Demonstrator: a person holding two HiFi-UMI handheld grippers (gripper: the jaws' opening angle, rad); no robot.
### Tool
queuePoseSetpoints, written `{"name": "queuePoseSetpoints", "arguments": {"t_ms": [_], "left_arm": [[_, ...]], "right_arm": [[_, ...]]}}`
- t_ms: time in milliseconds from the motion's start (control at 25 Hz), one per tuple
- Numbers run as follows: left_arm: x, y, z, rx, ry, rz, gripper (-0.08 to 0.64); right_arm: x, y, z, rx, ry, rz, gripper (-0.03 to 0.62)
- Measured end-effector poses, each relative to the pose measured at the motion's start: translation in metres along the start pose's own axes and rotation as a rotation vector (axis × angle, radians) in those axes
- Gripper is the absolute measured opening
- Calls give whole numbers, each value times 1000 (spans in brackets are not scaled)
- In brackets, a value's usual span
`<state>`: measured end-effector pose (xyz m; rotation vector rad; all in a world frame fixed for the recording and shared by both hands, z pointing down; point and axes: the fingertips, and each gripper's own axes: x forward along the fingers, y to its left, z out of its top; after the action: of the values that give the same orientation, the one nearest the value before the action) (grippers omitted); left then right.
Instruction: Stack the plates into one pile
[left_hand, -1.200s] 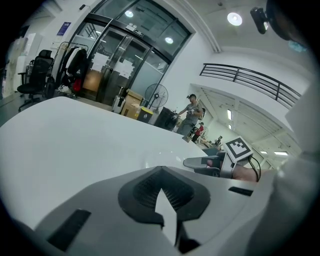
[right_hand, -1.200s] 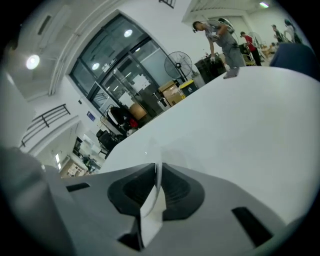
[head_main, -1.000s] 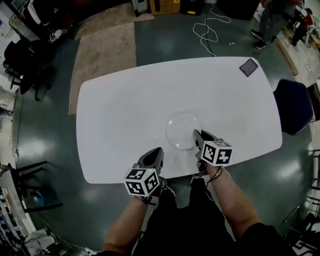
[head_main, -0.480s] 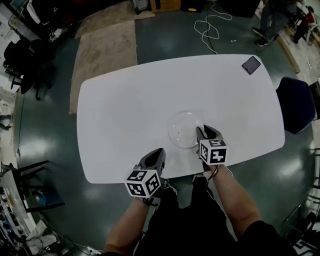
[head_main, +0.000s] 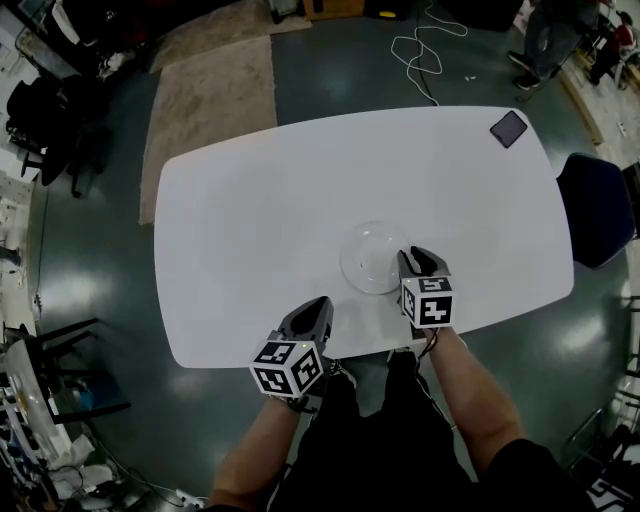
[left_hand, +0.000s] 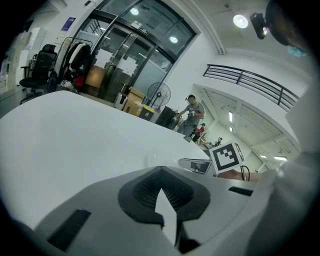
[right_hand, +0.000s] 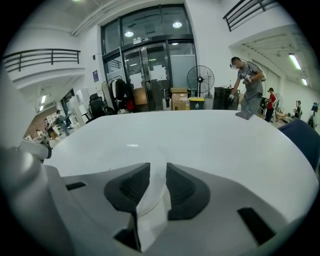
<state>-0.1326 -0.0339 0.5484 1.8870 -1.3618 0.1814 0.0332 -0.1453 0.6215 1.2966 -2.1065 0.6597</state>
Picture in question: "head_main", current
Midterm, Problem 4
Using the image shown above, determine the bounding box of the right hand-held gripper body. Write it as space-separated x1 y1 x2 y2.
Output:
398 274 456 345

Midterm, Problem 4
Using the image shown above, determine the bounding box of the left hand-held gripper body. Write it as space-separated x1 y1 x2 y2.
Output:
248 328 332 414

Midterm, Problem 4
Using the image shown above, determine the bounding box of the person's left forearm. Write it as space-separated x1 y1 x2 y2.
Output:
209 397 301 509

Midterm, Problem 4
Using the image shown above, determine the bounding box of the person's right forearm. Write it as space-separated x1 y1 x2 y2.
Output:
424 327 526 476

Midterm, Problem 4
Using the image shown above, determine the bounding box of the person's left sneaker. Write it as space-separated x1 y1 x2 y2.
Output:
329 359 357 389

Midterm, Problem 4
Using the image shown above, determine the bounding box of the person's black clothing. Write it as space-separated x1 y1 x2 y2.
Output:
199 349 591 512

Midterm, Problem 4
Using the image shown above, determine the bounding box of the black smartphone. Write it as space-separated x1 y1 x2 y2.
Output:
488 109 529 150

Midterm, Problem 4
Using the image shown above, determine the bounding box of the white power strip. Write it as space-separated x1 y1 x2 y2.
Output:
174 488 207 509

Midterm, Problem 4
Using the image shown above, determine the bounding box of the dark blue chair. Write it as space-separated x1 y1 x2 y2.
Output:
555 152 635 271

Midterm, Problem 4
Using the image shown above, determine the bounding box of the large beige rug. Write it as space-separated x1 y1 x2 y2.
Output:
138 34 279 226

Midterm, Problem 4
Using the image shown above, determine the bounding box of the black office chair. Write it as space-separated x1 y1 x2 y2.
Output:
5 74 114 199

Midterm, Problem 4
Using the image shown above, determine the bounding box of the clothes rack with clothes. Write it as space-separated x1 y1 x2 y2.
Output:
14 0 166 76

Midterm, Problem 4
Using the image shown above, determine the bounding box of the thin black cable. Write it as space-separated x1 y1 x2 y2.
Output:
417 327 441 359

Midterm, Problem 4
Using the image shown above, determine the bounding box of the white cable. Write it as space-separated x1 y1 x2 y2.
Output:
390 0 469 107

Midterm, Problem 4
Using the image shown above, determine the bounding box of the black frame stool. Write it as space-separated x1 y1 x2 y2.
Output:
3 317 132 426

